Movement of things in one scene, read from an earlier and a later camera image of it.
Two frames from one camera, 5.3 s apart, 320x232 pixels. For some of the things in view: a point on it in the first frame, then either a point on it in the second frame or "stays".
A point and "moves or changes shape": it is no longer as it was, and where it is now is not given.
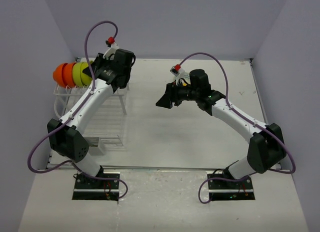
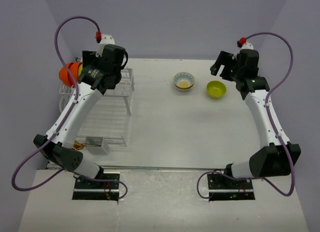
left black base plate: [87, 189] stays
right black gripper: [171, 95] → [226, 59]
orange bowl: [67, 74] → [73, 68]
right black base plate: [222, 190] stays
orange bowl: [57, 74] → [65, 77]
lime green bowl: [86, 79] moves or changes shape
